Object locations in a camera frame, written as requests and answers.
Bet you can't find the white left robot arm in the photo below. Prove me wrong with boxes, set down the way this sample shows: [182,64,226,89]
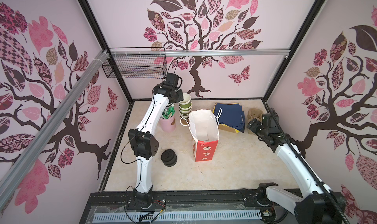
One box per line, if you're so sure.
[128,73,183,209]

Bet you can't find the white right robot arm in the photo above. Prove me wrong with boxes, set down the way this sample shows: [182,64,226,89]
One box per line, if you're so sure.
[246,111,349,224]

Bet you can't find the red white paper takeout bag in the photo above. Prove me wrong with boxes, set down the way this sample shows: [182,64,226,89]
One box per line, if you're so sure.
[180,109,222,162]

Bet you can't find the brown pulp cup carriers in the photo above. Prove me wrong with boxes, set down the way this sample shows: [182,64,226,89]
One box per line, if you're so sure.
[246,108,263,135]

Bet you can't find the stack of green paper cups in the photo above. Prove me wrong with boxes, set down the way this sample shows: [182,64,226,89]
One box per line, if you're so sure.
[179,93,192,125]

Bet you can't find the pink plastic straw holder cup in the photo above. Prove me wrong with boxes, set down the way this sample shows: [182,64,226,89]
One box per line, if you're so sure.
[159,116,176,133]

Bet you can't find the navy blue paper bags stack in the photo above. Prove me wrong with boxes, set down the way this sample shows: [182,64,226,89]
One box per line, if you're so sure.
[213,103,246,133]

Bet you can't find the stack of black cup lids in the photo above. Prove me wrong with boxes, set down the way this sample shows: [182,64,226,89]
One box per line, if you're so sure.
[161,149,178,167]

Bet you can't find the black wire mesh basket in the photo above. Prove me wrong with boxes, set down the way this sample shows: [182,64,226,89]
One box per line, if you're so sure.
[102,47,168,79]

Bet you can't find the black vertical frame post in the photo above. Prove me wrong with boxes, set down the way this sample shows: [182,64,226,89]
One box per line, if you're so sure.
[77,0,134,103]

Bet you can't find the aluminium horizontal rail back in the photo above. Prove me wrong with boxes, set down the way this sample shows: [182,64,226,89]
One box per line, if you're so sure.
[111,48,290,57]

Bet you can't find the white slotted cable duct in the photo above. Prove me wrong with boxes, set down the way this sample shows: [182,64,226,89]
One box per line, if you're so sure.
[91,210,262,224]

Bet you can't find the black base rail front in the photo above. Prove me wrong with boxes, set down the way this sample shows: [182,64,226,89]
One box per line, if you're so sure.
[79,189,296,224]

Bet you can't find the aluminium diagonal rail left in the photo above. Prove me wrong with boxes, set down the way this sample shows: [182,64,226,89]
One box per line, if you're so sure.
[1,50,110,208]

